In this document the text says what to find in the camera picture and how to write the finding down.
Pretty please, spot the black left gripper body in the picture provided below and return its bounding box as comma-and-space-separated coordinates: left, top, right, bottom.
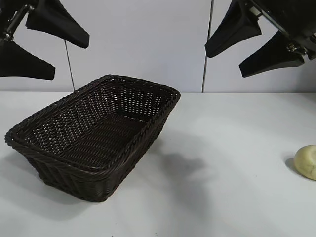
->
0, 0, 38, 41

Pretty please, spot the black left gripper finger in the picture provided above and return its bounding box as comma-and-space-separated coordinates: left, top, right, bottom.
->
25, 0, 90, 49
0, 39, 56, 81

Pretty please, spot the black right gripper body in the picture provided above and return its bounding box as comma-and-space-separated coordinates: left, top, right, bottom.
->
243, 0, 316, 61

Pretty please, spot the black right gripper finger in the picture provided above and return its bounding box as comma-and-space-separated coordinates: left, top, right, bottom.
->
238, 31, 306, 79
204, 0, 263, 59

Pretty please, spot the dark brown woven basket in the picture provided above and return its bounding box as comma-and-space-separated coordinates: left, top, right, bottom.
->
4, 74, 181, 203

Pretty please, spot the pale yellow egg yolk pastry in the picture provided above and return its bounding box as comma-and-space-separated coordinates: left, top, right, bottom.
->
293, 145, 316, 181

